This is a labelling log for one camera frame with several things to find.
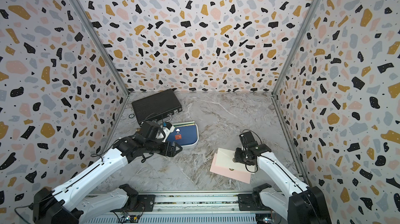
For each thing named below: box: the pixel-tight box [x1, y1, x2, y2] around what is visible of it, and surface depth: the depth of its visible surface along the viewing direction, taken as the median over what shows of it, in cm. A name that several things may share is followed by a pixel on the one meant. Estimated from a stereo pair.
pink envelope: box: [209, 153, 252, 184], surface depth 86 cm
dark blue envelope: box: [166, 125, 198, 146], surface depth 94 cm
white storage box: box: [166, 120, 199, 149], surface depth 94 cm
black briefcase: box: [131, 88, 183, 125], surface depth 108 cm
